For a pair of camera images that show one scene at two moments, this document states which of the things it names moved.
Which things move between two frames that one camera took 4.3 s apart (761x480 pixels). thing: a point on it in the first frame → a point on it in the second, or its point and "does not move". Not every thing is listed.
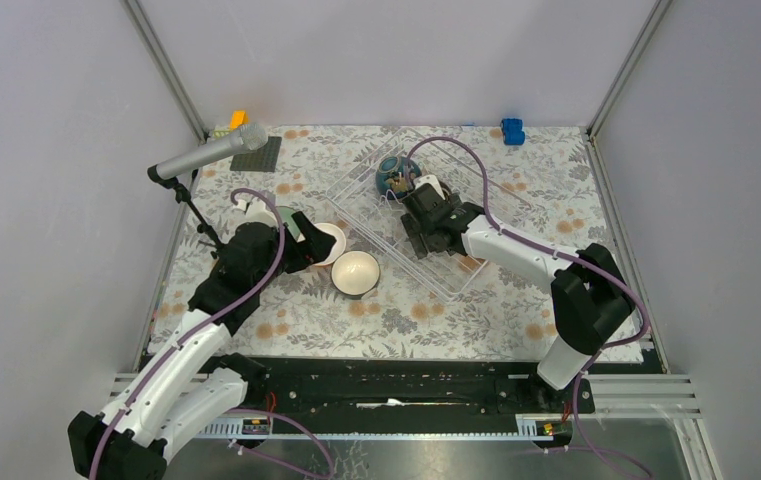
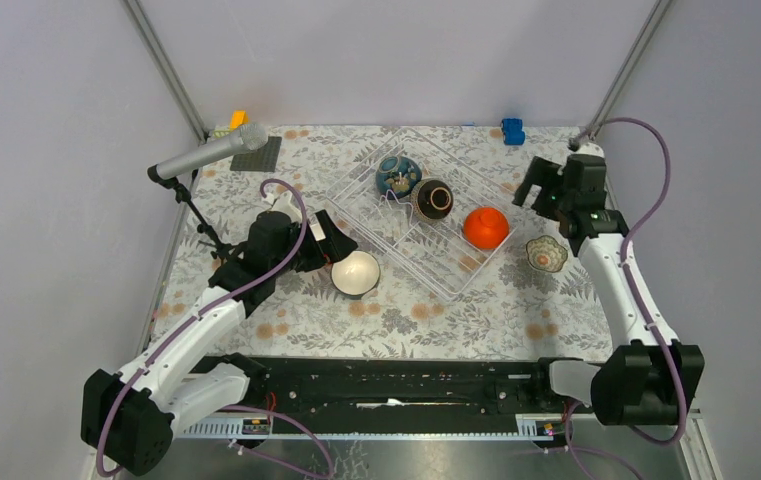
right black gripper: (415, 230) → (540, 172)
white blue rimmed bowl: (355, 273) does not move
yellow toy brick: (238, 118) does not move
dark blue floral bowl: (395, 176) does not move
